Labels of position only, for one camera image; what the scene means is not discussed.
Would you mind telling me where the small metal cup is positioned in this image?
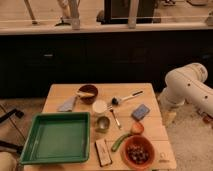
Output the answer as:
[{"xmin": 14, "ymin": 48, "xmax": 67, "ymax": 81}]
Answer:
[{"xmin": 97, "ymin": 116, "xmax": 110, "ymax": 132}]

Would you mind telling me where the metal spoon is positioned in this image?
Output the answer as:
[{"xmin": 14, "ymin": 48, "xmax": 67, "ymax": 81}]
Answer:
[{"xmin": 110, "ymin": 109, "xmax": 122, "ymax": 129}]

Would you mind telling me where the white cup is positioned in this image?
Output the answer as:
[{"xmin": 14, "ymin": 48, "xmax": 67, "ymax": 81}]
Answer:
[{"xmin": 92, "ymin": 100, "xmax": 107, "ymax": 116}]

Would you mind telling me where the black white eraser block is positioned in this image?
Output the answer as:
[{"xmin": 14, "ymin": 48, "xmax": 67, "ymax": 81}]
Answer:
[{"xmin": 95, "ymin": 139, "xmax": 112, "ymax": 167}]

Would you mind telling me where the green cucumber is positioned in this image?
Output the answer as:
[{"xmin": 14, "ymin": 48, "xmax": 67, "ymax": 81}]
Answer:
[{"xmin": 111, "ymin": 133, "xmax": 132, "ymax": 152}]

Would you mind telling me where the terracotta bowl with grapes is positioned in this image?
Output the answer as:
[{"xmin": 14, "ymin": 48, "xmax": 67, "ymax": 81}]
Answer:
[{"xmin": 121, "ymin": 135, "xmax": 155, "ymax": 171}]

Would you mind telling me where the wooden spoon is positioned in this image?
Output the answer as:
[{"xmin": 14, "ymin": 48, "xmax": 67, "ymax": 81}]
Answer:
[{"xmin": 76, "ymin": 91, "xmax": 94, "ymax": 98}]

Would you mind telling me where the orange peach fruit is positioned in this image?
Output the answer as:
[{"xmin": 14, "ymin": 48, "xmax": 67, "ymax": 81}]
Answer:
[{"xmin": 131, "ymin": 122, "xmax": 144, "ymax": 134}]

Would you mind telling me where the dish brush white handle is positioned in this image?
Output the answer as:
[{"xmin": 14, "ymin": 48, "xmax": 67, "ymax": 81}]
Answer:
[{"xmin": 111, "ymin": 91, "xmax": 143, "ymax": 106}]

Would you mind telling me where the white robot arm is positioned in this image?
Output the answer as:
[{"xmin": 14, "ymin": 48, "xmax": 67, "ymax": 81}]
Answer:
[{"xmin": 158, "ymin": 63, "xmax": 213, "ymax": 126}]

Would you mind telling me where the green plastic tray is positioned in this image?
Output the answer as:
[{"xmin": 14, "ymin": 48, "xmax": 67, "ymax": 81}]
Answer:
[{"xmin": 20, "ymin": 112, "xmax": 90, "ymax": 165}]

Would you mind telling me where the dark brown bowl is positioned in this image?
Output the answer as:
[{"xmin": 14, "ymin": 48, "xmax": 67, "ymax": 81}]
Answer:
[{"xmin": 79, "ymin": 84, "xmax": 98, "ymax": 104}]

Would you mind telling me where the black chair base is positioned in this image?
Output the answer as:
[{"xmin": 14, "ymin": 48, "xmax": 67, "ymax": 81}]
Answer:
[{"xmin": 0, "ymin": 104, "xmax": 25, "ymax": 155}]

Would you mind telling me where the blue sponge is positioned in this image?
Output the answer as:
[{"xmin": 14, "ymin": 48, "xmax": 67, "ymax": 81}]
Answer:
[{"xmin": 131, "ymin": 104, "xmax": 150, "ymax": 121}]

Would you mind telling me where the grey folded cloth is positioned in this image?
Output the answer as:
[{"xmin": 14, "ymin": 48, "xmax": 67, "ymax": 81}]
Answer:
[{"xmin": 57, "ymin": 96, "xmax": 77, "ymax": 112}]

